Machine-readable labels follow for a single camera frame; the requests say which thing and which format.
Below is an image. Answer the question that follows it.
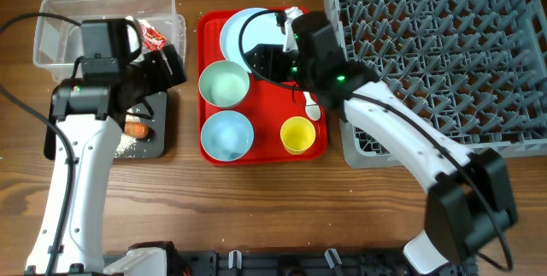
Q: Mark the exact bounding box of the white plastic spoon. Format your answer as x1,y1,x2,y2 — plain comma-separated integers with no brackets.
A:
303,91,321,121

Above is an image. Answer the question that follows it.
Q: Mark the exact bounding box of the light blue bowl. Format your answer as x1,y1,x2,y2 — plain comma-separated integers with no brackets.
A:
200,110,255,162

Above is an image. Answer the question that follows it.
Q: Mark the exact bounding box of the light green bowl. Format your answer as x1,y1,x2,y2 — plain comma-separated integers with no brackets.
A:
198,61,250,109

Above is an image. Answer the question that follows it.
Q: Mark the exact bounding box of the grey dishwasher rack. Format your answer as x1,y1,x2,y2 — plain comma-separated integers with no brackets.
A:
324,0,546,158

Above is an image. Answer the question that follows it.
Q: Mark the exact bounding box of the clear plastic bin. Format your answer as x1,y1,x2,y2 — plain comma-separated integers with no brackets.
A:
33,0,186,83

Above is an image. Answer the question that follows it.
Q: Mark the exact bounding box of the red snack wrapper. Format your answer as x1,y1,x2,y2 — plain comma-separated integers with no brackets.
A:
138,20,168,51

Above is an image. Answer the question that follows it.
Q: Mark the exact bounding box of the yellow plastic cup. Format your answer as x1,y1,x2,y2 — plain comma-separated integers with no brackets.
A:
280,116,316,155

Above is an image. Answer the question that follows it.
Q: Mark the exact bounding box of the red serving tray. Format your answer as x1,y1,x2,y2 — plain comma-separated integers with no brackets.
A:
197,10,328,167

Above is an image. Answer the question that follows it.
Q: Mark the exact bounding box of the light blue plate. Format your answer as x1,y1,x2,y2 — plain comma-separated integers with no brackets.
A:
220,8,285,73

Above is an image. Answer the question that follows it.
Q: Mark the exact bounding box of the black waste tray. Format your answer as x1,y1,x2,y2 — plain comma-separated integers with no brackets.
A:
50,91,168,163

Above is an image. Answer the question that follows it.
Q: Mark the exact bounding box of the orange carrot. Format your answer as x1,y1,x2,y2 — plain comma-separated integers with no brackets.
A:
123,121,149,139

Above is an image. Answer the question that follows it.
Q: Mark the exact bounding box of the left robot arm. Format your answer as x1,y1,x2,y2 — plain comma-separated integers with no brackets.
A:
25,44,187,275

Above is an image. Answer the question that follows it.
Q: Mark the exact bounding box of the white rice pile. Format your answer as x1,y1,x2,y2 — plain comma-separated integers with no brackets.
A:
115,115,143,158

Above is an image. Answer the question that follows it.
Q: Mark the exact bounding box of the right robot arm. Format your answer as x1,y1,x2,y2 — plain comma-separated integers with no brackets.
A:
239,44,518,274

